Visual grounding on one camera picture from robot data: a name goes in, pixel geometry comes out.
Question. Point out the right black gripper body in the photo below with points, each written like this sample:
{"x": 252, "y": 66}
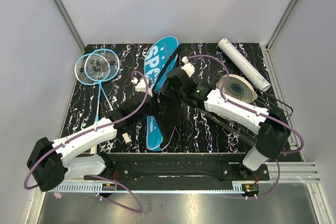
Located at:
{"x": 177, "y": 94}

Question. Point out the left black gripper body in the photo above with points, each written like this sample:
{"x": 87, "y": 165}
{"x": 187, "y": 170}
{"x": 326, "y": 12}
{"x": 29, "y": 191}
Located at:
{"x": 150, "y": 110}

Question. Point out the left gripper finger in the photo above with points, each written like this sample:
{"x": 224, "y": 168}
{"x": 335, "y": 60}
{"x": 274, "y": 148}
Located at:
{"x": 157, "y": 96}
{"x": 156, "y": 106}

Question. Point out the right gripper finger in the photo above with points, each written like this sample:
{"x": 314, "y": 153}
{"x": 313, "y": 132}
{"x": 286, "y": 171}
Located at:
{"x": 168, "y": 85}
{"x": 166, "y": 96}

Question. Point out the blue racket cover bag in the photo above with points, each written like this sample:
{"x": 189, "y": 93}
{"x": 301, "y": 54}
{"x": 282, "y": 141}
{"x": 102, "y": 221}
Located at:
{"x": 159, "y": 60}

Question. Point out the white shuttlecock tube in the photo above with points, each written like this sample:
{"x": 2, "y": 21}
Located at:
{"x": 247, "y": 69}

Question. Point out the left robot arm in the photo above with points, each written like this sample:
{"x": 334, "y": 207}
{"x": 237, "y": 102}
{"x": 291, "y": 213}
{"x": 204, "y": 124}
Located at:
{"x": 52, "y": 162}

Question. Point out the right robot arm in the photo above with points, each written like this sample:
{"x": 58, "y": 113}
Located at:
{"x": 195, "y": 94}

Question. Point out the blue badminton racket front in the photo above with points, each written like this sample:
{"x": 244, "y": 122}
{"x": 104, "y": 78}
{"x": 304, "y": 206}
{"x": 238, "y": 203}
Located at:
{"x": 102, "y": 66}

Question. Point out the blue badminton racket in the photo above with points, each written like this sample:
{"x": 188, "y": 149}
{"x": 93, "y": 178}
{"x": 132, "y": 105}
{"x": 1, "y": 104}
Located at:
{"x": 102, "y": 66}
{"x": 82, "y": 78}

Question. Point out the blue badminton racket back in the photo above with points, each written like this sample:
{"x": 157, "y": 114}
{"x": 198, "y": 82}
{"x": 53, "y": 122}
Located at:
{"x": 82, "y": 78}

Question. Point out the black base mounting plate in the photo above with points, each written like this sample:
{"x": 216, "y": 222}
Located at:
{"x": 180, "y": 171}

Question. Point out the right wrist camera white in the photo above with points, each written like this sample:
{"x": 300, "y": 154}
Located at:
{"x": 188, "y": 67}

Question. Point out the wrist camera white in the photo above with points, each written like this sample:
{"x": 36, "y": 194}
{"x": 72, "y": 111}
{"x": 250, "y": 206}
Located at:
{"x": 188, "y": 67}
{"x": 143, "y": 85}

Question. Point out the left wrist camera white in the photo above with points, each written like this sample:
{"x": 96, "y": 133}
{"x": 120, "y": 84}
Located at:
{"x": 143, "y": 85}

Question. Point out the black wire dish rack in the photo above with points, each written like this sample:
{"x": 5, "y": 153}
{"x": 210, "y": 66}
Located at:
{"x": 270, "y": 127}

